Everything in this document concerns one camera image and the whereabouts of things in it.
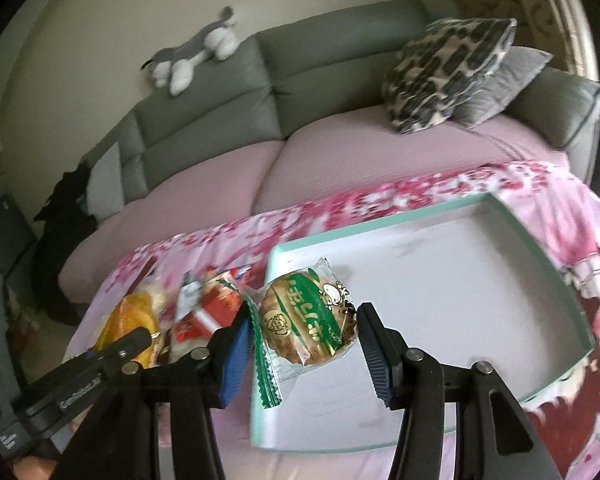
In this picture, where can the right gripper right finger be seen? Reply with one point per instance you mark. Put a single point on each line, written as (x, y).
(382, 357)

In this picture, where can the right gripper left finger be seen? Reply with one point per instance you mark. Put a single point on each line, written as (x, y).
(230, 349)

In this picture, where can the dark red snack box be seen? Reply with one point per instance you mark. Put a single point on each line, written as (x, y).
(219, 307)

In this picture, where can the green round cracker packet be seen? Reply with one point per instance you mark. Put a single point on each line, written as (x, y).
(301, 320)

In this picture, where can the orange bread packet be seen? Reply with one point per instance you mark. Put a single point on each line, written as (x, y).
(133, 311)

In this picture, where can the person left hand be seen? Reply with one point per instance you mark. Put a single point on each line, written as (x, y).
(33, 468)

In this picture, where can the green white cracker packet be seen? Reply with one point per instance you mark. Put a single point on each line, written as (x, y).
(190, 296)

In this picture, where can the red cartoon snack packet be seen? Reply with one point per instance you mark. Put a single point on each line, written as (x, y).
(241, 275)

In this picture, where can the teal white tray box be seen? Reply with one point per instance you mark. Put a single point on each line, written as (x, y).
(463, 281)

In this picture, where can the light grey cushion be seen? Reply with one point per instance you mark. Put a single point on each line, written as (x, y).
(104, 191)

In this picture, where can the black clothing pile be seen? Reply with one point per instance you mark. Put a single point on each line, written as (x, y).
(66, 225)

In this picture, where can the pink cartoon print cloth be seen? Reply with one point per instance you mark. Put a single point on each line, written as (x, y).
(560, 213)

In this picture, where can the grey sofa with pink cover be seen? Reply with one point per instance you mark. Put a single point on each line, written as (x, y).
(296, 114)

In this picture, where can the black white patterned cushion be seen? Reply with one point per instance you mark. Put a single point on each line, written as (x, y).
(443, 68)

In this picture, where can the grey white plush toy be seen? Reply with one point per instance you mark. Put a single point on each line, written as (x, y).
(174, 67)

